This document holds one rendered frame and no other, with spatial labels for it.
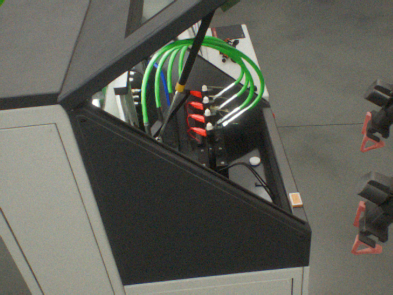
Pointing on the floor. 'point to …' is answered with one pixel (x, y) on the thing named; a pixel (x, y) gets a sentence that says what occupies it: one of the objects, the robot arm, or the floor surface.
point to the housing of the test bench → (47, 157)
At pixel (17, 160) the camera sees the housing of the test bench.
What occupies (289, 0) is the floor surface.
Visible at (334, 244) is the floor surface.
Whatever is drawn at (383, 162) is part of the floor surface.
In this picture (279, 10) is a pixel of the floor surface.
